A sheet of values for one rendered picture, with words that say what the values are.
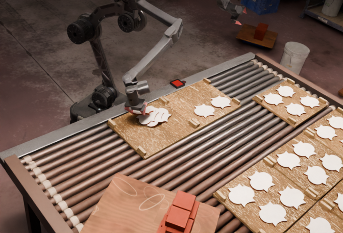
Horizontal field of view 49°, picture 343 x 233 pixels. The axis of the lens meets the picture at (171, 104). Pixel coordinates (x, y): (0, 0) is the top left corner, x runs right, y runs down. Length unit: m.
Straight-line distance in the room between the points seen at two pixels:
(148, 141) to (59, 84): 2.16
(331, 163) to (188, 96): 0.95
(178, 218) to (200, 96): 1.33
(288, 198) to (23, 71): 3.17
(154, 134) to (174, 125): 0.15
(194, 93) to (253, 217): 0.99
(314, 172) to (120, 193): 1.08
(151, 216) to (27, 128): 2.16
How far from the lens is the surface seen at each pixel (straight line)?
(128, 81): 2.01
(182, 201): 1.34
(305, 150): 2.34
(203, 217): 1.69
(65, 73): 4.29
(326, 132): 2.55
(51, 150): 2.08
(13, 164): 1.99
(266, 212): 1.92
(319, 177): 2.22
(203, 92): 2.55
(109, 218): 1.64
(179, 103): 2.40
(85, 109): 3.39
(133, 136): 2.12
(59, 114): 3.72
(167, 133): 2.17
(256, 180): 2.04
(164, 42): 2.14
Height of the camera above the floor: 2.38
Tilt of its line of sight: 37 degrees down
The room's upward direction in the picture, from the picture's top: 10 degrees clockwise
